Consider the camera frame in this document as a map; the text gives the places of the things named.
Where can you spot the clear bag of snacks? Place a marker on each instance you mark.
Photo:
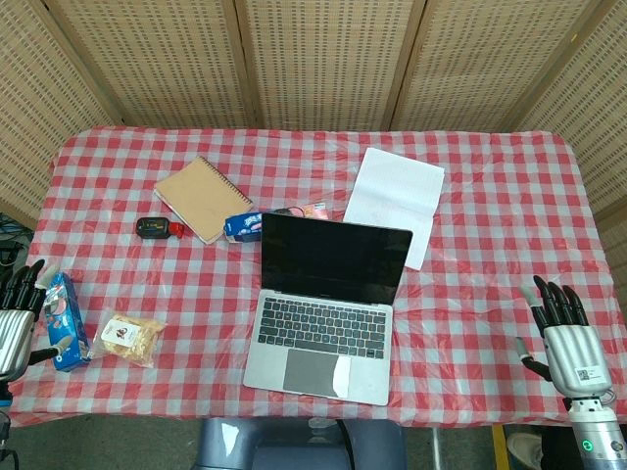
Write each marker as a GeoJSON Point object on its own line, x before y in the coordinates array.
{"type": "Point", "coordinates": [127, 338]}

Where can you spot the white shoe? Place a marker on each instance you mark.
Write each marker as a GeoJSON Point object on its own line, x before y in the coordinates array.
{"type": "Point", "coordinates": [524, 450]}

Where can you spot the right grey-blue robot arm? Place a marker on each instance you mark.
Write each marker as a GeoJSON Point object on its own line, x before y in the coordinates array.
{"type": "Point", "coordinates": [597, 436]}

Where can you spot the blue cookie sleeve pack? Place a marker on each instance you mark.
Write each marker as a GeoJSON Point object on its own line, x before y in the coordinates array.
{"type": "Point", "coordinates": [245, 226]}

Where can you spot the silver laptop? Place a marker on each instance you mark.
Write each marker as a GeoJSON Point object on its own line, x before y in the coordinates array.
{"type": "Point", "coordinates": [323, 323]}

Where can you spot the bamboo screen panel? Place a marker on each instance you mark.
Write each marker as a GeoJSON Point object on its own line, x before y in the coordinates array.
{"type": "Point", "coordinates": [152, 59]}
{"type": "Point", "coordinates": [44, 108]}
{"type": "Point", "coordinates": [490, 59]}
{"type": "Point", "coordinates": [328, 59]}
{"type": "Point", "coordinates": [588, 108]}

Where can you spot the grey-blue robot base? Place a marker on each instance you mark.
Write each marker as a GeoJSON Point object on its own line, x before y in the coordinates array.
{"type": "Point", "coordinates": [294, 445]}

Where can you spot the pink snack packet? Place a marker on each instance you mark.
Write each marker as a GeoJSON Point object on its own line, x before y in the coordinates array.
{"type": "Point", "coordinates": [316, 210]}

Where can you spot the blue cookie box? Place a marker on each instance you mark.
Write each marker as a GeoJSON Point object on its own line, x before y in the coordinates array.
{"type": "Point", "coordinates": [66, 323]}

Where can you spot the red white checkered tablecloth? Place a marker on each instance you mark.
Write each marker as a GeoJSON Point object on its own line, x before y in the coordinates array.
{"type": "Point", "coordinates": [490, 294]}

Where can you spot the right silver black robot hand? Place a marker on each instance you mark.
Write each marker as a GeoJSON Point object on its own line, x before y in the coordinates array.
{"type": "Point", "coordinates": [575, 355]}

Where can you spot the black device with red clip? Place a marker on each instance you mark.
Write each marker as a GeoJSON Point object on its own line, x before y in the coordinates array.
{"type": "Point", "coordinates": [156, 228]}

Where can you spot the white lined paper pad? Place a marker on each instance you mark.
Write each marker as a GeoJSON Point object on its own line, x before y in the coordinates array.
{"type": "Point", "coordinates": [397, 196]}

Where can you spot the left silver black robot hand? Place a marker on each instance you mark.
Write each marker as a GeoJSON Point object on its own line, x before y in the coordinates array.
{"type": "Point", "coordinates": [17, 333]}

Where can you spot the brown spiral notebook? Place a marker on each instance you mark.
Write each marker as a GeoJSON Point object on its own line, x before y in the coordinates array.
{"type": "Point", "coordinates": [201, 198]}

